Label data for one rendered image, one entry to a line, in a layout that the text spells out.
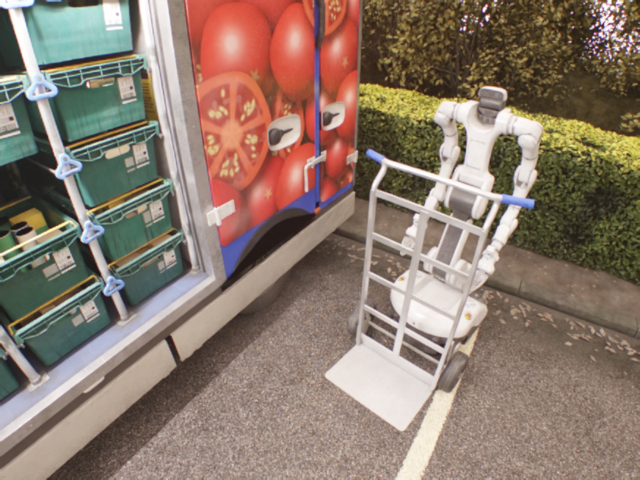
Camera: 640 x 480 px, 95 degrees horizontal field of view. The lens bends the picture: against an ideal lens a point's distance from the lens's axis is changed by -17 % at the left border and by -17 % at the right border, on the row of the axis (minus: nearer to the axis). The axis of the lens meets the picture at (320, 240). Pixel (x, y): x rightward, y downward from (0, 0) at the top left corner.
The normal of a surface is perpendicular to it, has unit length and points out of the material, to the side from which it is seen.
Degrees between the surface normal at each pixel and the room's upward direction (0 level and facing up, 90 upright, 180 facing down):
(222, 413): 0
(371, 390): 0
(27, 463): 90
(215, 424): 0
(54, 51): 94
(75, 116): 98
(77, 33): 98
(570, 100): 55
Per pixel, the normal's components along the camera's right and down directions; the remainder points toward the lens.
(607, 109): -0.43, -0.11
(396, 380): 0.00, -0.83
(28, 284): 0.84, 0.39
